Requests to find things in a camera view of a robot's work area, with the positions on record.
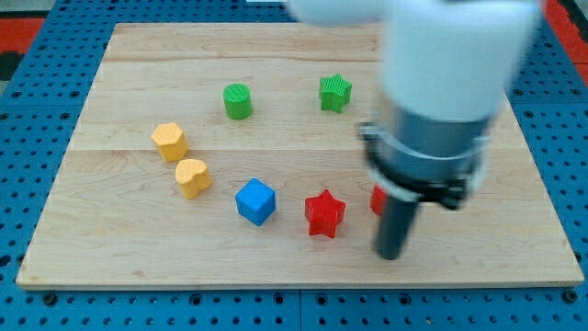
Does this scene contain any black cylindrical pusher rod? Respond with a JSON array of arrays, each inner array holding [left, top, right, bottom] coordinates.
[[374, 197, 419, 260]]

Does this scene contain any green cylinder block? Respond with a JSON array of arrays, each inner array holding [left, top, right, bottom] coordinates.
[[222, 83, 253, 120]]

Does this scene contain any yellow hexagon block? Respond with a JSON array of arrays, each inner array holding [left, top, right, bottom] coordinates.
[[151, 122, 189, 162]]

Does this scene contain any wooden board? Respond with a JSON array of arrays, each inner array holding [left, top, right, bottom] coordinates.
[[17, 23, 584, 291]]

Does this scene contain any green star block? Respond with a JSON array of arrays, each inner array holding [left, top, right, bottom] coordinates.
[[319, 74, 353, 113]]

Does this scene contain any red block behind pusher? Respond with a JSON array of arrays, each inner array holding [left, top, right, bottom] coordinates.
[[369, 184, 387, 216]]

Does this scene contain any blue cube block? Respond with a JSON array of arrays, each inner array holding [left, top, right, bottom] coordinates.
[[235, 178, 277, 226]]

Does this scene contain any yellow heart block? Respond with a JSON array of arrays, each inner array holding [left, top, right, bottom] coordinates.
[[175, 159, 212, 200]]

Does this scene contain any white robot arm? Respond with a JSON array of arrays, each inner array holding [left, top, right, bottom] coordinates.
[[287, 0, 541, 260]]

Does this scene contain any red star block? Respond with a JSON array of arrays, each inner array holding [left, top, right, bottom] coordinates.
[[304, 189, 345, 238]]

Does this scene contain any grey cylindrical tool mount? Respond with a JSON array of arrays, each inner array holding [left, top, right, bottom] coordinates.
[[359, 90, 489, 211]]

